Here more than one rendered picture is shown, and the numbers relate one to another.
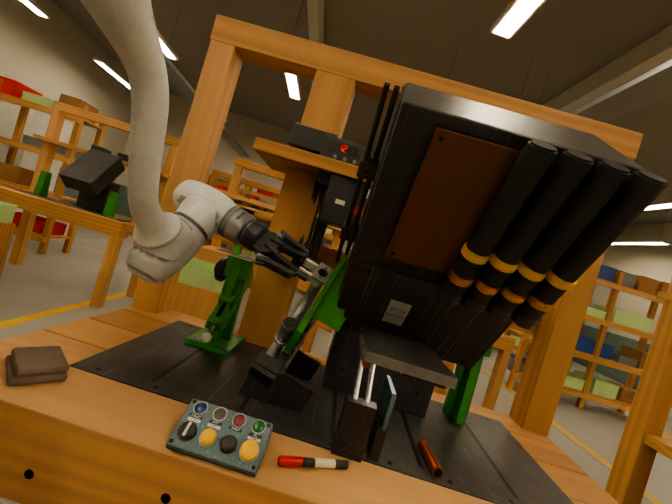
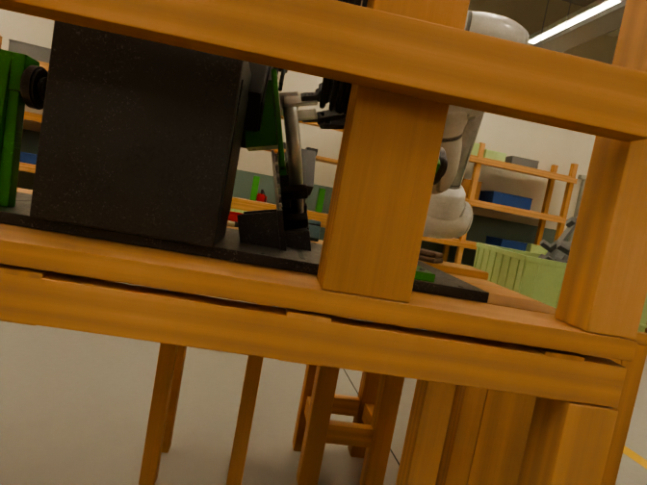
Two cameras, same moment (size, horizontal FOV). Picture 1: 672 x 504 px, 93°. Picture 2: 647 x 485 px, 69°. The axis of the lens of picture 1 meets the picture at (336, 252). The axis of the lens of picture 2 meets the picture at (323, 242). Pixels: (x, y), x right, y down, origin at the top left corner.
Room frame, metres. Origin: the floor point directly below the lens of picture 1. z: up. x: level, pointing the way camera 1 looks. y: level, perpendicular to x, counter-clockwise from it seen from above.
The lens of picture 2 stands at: (1.87, -0.01, 1.01)
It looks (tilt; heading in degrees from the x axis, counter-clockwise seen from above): 5 degrees down; 172
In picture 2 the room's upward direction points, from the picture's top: 10 degrees clockwise
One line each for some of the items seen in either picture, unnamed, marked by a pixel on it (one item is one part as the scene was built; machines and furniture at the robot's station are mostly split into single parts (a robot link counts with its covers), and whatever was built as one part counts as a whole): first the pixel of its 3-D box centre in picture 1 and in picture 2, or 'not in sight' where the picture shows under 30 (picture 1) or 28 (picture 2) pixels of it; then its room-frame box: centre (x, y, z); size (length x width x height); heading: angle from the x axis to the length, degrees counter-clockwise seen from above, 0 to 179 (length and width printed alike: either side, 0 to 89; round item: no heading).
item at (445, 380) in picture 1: (392, 340); not in sight; (0.73, -0.18, 1.11); 0.39 x 0.16 x 0.03; 178
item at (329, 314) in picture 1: (336, 295); (264, 119); (0.77, -0.03, 1.17); 0.13 x 0.12 x 0.20; 88
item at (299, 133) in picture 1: (313, 142); not in sight; (1.06, 0.18, 1.59); 0.15 x 0.07 x 0.07; 88
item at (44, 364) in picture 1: (37, 364); (423, 254); (0.59, 0.47, 0.91); 0.10 x 0.08 x 0.03; 49
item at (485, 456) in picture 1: (333, 402); (208, 237); (0.83, -0.11, 0.89); 1.10 x 0.42 x 0.02; 88
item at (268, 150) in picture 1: (389, 191); not in sight; (1.09, -0.12, 1.52); 0.90 x 0.25 x 0.04; 88
